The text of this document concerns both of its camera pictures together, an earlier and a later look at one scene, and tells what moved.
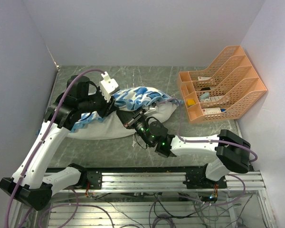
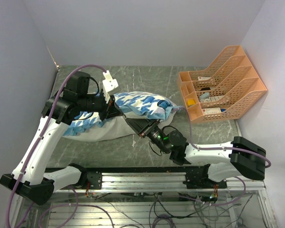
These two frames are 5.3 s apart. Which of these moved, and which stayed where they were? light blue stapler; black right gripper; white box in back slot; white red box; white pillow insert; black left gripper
Moved: white pillow insert; black right gripper
Stayed: white red box; light blue stapler; black left gripper; white box in back slot
